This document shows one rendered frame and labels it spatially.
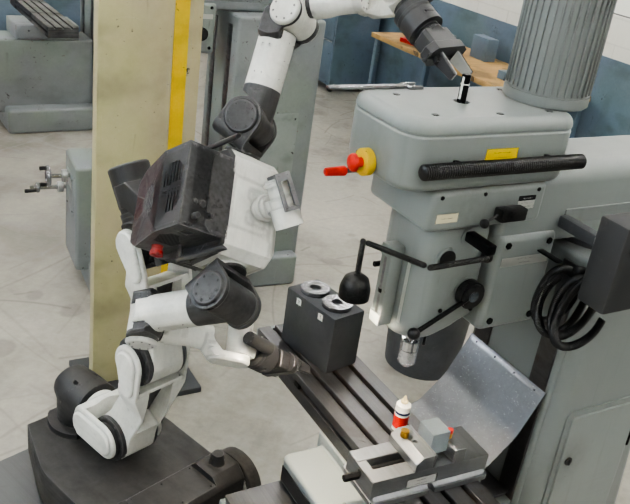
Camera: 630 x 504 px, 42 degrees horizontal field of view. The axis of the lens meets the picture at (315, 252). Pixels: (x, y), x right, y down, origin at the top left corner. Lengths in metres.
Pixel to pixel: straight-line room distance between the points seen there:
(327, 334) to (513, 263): 0.65
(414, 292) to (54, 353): 2.61
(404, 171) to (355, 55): 7.69
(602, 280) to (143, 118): 2.11
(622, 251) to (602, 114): 5.36
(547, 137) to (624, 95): 5.14
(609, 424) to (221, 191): 1.33
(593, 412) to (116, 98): 2.10
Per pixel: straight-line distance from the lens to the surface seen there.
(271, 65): 2.00
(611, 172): 2.15
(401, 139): 1.69
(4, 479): 2.93
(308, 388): 2.39
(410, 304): 1.95
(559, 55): 1.93
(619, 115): 7.06
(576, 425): 2.42
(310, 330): 2.46
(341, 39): 9.22
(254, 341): 2.08
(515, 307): 2.11
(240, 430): 3.76
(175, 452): 2.74
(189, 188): 1.80
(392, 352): 4.31
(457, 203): 1.81
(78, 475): 2.67
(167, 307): 1.91
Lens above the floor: 2.33
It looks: 25 degrees down
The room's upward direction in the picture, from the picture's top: 8 degrees clockwise
